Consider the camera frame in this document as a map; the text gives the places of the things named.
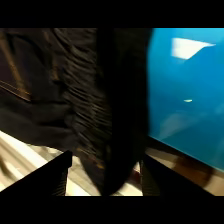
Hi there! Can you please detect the black garment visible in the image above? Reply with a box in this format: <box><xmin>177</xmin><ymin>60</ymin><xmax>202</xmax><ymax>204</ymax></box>
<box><xmin>0</xmin><ymin>27</ymin><xmax>154</xmax><ymax>197</ymax></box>

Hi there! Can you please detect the silver frame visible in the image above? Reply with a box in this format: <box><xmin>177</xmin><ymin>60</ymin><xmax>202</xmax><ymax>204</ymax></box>
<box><xmin>0</xmin><ymin>130</ymin><xmax>144</xmax><ymax>197</ymax></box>

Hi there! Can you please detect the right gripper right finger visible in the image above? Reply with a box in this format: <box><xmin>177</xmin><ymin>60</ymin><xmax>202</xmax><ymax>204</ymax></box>
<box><xmin>139</xmin><ymin>153</ymin><xmax>214</xmax><ymax>197</ymax></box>

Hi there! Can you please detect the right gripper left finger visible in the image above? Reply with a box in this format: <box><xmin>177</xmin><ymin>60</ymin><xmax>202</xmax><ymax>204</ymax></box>
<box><xmin>0</xmin><ymin>150</ymin><xmax>73</xmax><ymax>197</ymax></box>

